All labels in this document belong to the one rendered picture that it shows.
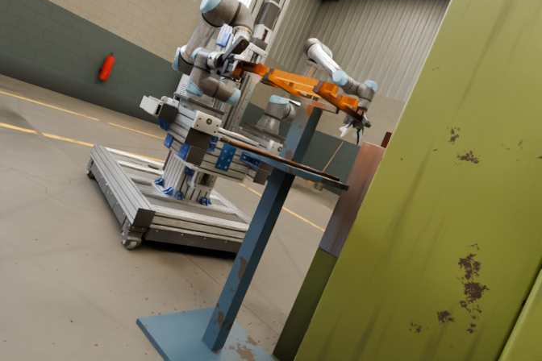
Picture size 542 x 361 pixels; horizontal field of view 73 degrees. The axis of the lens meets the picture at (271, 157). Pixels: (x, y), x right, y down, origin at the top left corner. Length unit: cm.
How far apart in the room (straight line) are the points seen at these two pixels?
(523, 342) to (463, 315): 16
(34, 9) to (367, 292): 745
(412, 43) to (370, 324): 1019
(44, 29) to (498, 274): 770
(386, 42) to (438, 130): 1023
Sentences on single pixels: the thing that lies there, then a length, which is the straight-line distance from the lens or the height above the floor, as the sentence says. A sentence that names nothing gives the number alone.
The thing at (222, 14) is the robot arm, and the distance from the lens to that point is 172.
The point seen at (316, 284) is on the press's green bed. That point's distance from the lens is 148.
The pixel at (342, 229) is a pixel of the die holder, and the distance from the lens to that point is 143.
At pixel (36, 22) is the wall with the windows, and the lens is 795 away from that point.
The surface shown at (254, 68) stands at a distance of 134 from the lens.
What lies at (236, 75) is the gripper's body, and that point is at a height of 95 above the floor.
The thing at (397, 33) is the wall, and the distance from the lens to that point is 1130.
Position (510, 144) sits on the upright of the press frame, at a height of 100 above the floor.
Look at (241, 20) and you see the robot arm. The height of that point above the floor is 122.
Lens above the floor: 79
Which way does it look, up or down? 3 degrees down
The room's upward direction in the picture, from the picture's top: 23 degrees clockwise
